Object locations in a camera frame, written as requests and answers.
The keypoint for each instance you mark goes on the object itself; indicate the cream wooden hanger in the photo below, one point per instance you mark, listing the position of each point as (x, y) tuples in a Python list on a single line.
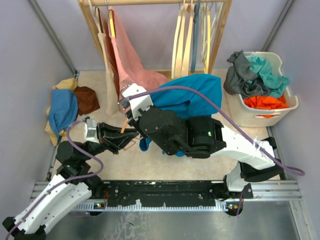
[(177, 51)]

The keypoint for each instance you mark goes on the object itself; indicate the light blue ribbed shirt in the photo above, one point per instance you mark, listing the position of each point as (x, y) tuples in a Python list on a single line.
[(63, 110)]

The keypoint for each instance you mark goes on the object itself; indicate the wooden clothes rack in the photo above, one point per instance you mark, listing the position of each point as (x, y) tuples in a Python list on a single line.
[(185, 37)]

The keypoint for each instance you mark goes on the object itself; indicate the beige hanging t-shirt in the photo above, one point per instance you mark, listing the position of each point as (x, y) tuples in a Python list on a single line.
[(111, 70)]

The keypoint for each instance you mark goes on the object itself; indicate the brown shirt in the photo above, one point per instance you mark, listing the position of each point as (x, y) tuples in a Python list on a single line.
[(87, 100)]

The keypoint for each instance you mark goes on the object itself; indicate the grey shirt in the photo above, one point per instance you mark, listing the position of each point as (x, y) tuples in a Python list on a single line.
[(241, 80)]

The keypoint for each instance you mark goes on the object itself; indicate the white hanger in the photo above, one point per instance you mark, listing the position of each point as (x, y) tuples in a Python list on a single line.
[(204, 28)]

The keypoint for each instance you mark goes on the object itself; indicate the teal shirt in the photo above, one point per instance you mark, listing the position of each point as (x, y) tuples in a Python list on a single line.
[(277, 83)]

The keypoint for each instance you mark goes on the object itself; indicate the yellow hanger holding pink shirt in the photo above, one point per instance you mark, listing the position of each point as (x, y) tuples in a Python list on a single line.
[(111, 20)]

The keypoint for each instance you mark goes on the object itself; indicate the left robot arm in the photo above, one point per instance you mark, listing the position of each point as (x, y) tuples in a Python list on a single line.
[(76, 180)]

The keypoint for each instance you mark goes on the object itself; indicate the light wooden hanger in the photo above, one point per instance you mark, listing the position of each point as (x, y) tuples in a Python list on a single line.
[(187, 49)]

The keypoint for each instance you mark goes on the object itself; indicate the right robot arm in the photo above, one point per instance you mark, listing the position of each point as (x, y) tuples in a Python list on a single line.
[(202, 136)]

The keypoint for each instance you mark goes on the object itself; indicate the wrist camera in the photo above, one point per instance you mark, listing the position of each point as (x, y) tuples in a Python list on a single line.
[(134, 108), (90, 130)]

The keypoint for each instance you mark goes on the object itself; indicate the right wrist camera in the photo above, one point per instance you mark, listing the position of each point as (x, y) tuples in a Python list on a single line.
[(134, 108)]

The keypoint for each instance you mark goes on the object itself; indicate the blue hanger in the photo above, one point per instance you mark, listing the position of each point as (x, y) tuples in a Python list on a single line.
[(195, 36)]

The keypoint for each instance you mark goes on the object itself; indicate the yellow shirt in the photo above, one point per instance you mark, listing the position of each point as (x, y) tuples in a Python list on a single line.
[(70, 84)]

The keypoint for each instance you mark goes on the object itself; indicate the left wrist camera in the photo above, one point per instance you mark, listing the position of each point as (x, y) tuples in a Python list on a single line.
[(90, 130)]

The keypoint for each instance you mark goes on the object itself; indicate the orange shirt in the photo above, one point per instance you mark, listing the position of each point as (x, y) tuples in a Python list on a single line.
[(266, 102)]

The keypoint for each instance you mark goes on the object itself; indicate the blue t-shirt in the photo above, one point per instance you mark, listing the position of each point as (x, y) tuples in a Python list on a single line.
[(190, 96)]

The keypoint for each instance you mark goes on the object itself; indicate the white laundry basket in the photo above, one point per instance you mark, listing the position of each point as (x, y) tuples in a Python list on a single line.
[(245, 116)]

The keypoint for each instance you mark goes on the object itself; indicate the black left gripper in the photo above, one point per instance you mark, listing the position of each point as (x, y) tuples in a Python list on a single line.
[(111, 137)]

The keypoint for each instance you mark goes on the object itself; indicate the pink hanging t-shirt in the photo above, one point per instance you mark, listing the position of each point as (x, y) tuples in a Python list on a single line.
[(129, 66)]

